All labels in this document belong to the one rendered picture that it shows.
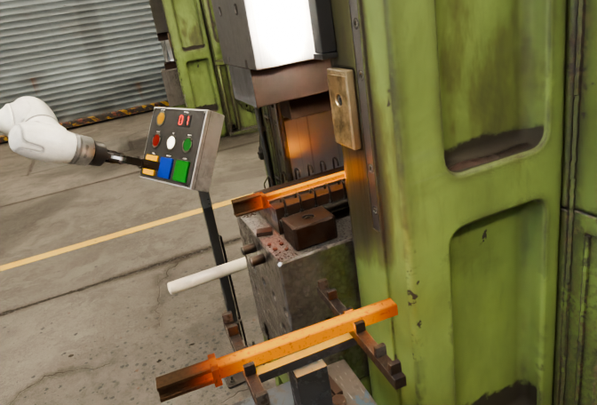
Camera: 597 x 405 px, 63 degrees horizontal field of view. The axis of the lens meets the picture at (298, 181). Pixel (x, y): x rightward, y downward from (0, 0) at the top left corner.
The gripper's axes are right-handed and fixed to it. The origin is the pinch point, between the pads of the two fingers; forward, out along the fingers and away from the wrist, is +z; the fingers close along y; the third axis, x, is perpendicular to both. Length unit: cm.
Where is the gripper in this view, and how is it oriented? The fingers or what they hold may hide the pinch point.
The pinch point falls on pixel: (148, 164)
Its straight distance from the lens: 168.1
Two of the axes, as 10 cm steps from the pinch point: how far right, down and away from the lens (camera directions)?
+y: 7.4, 1.3, -6.6
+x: 2.0, -9.8, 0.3
